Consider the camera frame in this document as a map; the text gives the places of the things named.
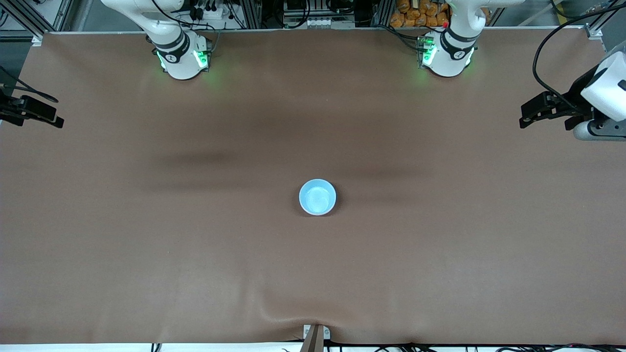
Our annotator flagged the orange snack bag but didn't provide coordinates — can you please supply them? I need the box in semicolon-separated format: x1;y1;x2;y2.
390;0;450;28

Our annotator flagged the blue bowl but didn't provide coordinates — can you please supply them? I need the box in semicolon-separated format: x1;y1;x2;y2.
299;179;337;217

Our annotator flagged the grey metal bracket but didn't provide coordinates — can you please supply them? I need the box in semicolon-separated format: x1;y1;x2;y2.
303;324;331;341

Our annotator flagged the brown table mat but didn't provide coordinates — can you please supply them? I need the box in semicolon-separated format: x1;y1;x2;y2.
0;28;626;346

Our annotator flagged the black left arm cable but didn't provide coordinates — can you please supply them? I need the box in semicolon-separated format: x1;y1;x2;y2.
532;5;626;113

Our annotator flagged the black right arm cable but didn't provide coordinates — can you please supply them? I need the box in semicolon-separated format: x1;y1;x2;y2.
0;66;60;104

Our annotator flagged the brown camera mount post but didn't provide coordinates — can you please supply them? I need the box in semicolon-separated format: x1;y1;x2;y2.
300;325;325;352

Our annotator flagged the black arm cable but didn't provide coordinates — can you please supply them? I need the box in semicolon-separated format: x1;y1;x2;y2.
0;66;60;104
532;5;626;113

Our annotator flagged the aluminium frame post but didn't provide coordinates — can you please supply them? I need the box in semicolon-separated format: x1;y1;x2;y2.
369;0;392;27
0;0;74;45
584;0;626;41
240;0;262;29

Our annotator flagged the white power strip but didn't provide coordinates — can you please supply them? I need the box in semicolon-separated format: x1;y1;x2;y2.
188;6;230;20

